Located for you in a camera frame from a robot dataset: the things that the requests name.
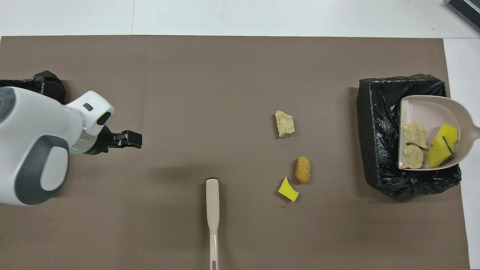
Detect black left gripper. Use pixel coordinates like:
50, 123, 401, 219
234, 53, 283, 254
87, 126, 143, 155

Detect wooden brush with black bristles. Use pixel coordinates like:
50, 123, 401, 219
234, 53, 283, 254
205, 178, 220, 270

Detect small yellow sponge wedge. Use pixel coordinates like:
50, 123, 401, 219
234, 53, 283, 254
277, 176, 300, 202

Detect brown bread roll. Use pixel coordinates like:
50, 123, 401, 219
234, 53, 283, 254
294, 156, 311, 183

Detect small cut bread roll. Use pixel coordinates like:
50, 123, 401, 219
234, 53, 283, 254
402, 144, 424, 169

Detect pale crumbly bread chunk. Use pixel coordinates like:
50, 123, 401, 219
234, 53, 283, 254
403, 123, 428, 149

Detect beige plastic dustpan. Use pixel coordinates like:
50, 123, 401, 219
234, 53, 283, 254
397, 95, 480, 171

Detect large yellow sponge piece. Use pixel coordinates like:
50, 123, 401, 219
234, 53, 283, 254
427, 141, 454, 168

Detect notched yellow sponge piece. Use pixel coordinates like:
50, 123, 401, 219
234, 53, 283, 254
431, 124, 459, 154

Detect bin lined with black bag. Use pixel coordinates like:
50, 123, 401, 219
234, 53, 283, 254
0, 70, 67, 105
356, 74, 462, 198

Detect brown table mat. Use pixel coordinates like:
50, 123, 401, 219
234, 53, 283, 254
0, 36, 471, 270

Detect pale cream bread chunk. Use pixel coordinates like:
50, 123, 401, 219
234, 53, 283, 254
275, 110, 296, 138

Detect dark ribbed panel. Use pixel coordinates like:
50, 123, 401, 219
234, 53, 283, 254
446, 0, 480, 32

